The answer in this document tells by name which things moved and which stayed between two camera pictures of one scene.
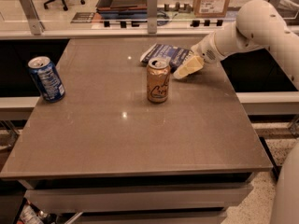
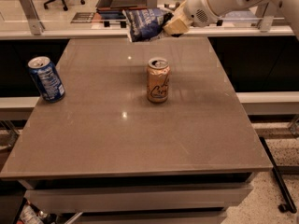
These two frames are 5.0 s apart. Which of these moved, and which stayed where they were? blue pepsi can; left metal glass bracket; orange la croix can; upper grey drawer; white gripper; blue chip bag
Moved: white gripper; blue chip bag
Stayed: orange la croix can; left metal glass bracket; blue pepsi can; upper grey drawer
